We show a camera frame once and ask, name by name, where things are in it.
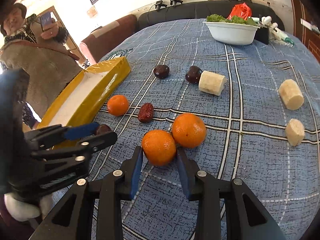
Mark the red dried jujube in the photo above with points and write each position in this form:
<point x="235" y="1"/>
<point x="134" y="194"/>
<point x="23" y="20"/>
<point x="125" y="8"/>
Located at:
<point x="145" y="114"/>

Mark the small orange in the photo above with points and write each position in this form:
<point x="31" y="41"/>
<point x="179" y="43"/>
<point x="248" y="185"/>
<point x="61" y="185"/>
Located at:
<point x="117" y="105"/>

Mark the white bowl with greens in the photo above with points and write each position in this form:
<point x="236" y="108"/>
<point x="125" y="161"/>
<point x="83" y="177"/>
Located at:
<point x="232" y="33"/>

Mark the smartphone in woman's hand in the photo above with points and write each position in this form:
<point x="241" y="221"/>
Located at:
<point x="45" y="19"/>

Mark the yellow-rimmed white tray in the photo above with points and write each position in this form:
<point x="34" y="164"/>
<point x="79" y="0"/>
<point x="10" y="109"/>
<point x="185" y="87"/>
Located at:
<point x="84" y="96"/>

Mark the red plastic bag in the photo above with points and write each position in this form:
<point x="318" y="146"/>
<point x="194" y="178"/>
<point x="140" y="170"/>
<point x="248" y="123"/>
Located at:
<point x="241" y="10"/>

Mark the black sofa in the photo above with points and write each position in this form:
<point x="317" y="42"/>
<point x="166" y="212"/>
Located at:
<point x="203" y="9"/>

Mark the white bottles behind bowl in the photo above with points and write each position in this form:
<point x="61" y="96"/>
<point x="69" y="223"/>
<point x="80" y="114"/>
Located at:
<point x="269" y="32"/>

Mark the dark plum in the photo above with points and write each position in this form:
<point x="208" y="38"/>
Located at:
<point x="161" y="71"/>
<point x="101" y="129"/>
<point x="193" y="75"/>

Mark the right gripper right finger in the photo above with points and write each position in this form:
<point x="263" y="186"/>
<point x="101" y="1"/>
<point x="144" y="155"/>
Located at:
<point x="246" y="217"/>

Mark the brown armchair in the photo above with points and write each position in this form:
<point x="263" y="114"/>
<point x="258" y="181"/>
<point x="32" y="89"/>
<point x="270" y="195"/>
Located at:
<point x="104" y="39"/>

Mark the wooden sideboard cabinet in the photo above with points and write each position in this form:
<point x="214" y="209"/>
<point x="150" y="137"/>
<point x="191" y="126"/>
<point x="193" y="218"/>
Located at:
<point x="304" y="28"/>

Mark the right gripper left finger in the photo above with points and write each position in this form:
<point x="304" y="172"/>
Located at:
<point x="72" y="216"/>

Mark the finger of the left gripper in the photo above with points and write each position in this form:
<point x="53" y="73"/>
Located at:
<point x="89" y="145"/>
<point x="62" y="132"/>

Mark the operator's left gloved hand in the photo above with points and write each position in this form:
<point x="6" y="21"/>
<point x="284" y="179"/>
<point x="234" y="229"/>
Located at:
<point x="22" y="211"/>

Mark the blue plaid tablecloth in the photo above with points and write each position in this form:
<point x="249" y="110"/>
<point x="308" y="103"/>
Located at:
<point x="245" y="124"/>

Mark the woman in fleece vest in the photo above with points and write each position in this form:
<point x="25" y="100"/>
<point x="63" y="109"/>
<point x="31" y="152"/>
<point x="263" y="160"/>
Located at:
<point x="39" y="50"/>

